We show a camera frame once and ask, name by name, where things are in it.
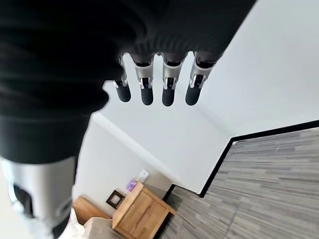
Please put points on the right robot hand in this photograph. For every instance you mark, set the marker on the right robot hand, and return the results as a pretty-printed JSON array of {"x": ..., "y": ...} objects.
[{"x": 62, "y": 62}]

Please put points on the wooden bed headboard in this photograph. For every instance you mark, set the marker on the wooden bed headboard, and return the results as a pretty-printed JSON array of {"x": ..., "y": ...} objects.
[{"x": 86, "y": 209}]

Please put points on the white bed sheet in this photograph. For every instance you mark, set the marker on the white bed sheet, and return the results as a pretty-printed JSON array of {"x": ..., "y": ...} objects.
[{"x": 73, "y": 227}]

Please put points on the purple item on cabinet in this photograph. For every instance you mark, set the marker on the purple item on cabinet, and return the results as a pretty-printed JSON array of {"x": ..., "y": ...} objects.
[{"x": 131, "y": 185}]

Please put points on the wooden bedside cabinet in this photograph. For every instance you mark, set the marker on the wooden bedside cabinet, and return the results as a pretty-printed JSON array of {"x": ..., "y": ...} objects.
[{"x": 142, "y": 211}]

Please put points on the beige pillow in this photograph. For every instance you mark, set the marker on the beige pillow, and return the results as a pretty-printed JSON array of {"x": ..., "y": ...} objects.
[{"x": 99, "y": 229}]

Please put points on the black skirting board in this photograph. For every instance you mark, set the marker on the black skirting board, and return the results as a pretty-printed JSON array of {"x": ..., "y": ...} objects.
[{"x": 224, "y": 159}]

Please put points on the white wall switch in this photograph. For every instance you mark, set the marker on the white wall switch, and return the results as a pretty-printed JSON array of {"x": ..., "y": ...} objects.
[{"x": 142, "y": 175}]

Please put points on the dark framed wall socket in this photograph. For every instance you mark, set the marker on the dark framed wall socket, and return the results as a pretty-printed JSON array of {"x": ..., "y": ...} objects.
[{"x": 115, "y": 198}]

